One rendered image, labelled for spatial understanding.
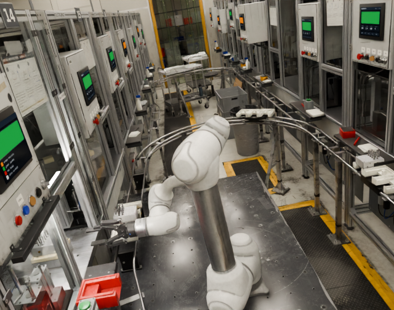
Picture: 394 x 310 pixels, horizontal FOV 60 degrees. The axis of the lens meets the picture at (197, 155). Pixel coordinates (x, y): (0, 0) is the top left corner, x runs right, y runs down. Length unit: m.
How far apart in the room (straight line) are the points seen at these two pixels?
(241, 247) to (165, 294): 0.48
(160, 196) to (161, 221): 0.13
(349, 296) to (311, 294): 0.97
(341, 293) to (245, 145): 2.49
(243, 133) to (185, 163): 3.43
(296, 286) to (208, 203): 0.71
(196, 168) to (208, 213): 0.21
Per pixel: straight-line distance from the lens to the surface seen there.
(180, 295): 1.78
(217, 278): 1.42
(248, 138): 4.55
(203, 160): 1.12
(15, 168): 1.19
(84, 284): 1.57
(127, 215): 1.99
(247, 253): 1.56
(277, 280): 1.78
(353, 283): 2.77
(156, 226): 1.65
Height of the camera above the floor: 1.92
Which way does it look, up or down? 23 degrees down
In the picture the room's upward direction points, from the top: 10 degrees counter-clockwise
